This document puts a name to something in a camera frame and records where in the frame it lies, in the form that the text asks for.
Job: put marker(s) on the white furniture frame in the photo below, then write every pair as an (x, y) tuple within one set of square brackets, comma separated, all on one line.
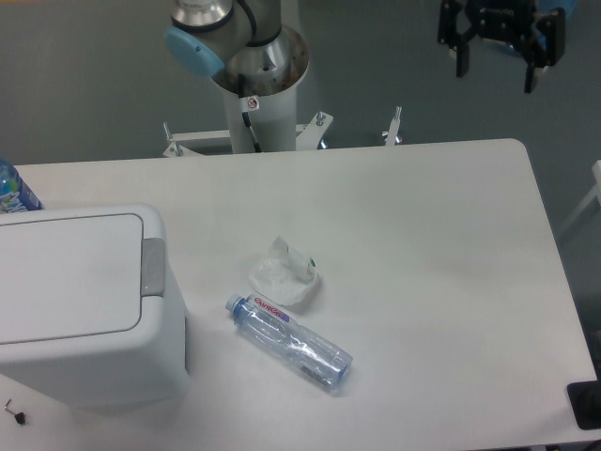
[(584, 211)]

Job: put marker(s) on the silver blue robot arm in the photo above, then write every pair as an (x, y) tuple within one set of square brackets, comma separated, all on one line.
[(206, 35)]

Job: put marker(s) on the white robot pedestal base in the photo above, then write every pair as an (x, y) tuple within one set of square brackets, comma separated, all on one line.
[(259, 86)]

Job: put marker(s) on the crumpled clear plastic wrapper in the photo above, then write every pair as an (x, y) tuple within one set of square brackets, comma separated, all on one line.
[(285, 275)]

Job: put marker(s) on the clear plastic water bottle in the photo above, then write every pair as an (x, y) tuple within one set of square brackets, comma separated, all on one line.
[(280, 335)]

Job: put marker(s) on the black device at table edge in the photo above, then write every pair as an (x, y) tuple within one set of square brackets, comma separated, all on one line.
[(584, 397)]

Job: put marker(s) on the blue labelled bottle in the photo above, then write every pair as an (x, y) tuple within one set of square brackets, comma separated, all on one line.
[(16, 196)]

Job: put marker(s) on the blue plastic bag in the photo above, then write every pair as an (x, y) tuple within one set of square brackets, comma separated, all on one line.
[(546, 7)]

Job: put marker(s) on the small black metal clip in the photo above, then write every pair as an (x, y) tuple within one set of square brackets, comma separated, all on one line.
[(20, 417)]

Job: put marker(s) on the white push-top trash can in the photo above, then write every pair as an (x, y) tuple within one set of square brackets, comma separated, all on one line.
[(91, 312)]

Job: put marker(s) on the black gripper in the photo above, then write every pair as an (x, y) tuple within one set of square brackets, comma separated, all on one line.
[(509, 22)]

